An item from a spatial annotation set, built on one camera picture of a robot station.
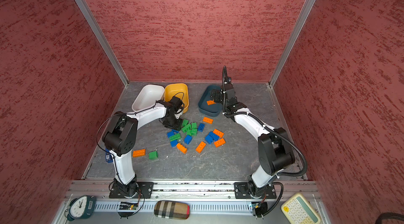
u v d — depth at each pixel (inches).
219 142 35.3
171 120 32.0
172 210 26.3
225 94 26.2
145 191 29.1
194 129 36.3
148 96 44.5
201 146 34.5
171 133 37.0
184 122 37.1
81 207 26.1
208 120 39.2
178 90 44.5
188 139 36.1
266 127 19.2
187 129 37.1
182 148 33.7
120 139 19.9
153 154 32.8
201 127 37.6
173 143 35.1
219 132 37.1
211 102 42.3
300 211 26.6
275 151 18.4
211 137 35.3
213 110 38.1
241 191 29.0
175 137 35.5
